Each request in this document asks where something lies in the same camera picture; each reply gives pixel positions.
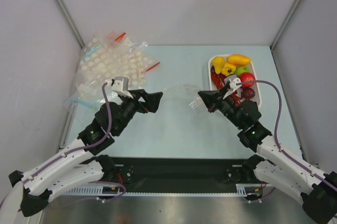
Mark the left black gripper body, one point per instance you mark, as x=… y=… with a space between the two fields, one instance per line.
x=129 y=107

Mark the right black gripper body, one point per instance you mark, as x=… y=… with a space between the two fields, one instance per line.
x=217 y=101

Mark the pink dotted zip bag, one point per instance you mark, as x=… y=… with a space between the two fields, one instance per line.
x=187 y=95

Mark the yellow pear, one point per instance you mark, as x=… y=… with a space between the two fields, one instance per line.
x=218 y=62

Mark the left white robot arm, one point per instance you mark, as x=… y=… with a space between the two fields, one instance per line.
x=79 y=163

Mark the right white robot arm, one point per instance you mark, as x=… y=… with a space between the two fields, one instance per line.
x=311 y=187

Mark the pile of zip bags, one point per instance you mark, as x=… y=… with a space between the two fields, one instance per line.
x=103 y=58

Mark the red lobster toy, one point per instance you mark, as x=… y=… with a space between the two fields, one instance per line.
x=235 y=98

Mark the dark purple passion fruit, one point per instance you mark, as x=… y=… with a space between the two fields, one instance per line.
x=248 y=93

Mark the yellow bell pepper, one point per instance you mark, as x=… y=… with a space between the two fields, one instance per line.
x=228 y=69

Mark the red apple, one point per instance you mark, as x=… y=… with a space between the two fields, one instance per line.
x=248 y=78

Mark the green apple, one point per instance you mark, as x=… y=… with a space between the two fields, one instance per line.
x=240 y=70

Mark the orange yellow mango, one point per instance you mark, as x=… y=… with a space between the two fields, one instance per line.
x=238 y=59

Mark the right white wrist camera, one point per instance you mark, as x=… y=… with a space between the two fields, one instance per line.
x=232 y=84

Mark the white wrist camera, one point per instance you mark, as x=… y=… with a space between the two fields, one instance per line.
x=232 y=84
x=119 y=85

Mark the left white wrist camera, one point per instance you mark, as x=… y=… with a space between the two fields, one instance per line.
x=119 y=85

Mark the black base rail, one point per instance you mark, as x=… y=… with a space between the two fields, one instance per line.
x=182 y=176

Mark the white slotted cable duct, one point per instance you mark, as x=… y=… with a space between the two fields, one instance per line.
x=95 y=189

